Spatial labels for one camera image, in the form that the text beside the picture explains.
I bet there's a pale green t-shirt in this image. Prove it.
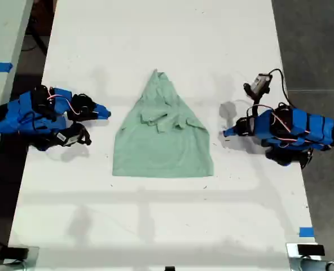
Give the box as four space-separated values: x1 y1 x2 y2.
112 68 215 179

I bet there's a pale side table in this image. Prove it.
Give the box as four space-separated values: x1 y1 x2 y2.
0 0 34 176

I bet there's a black camera cable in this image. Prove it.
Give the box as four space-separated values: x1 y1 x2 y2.
267 68 293 107

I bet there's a black labelled camera box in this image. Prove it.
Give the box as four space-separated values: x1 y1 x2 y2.
54 128 85 148

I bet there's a black camera stalk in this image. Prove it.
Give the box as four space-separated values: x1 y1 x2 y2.
71 123 93 146
243 82 265 108

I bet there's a red white servo wire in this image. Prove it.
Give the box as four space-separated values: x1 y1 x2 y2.
46 94 82 115
270 111 311 143

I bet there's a small blue tape square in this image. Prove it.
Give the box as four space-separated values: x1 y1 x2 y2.
298 226 315 238

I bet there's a metal clamp plate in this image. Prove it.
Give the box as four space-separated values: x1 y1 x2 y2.
3 246 41 271
285 242 327 271

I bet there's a grey metal pipe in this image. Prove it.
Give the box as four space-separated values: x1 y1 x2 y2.
298 258 334 271
0 262 25 271

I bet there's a black clamp block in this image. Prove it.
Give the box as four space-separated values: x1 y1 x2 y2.
3 247 30 260
297 244 326 257

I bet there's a grey black camera box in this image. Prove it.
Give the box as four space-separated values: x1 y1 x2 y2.
250 73 273 94

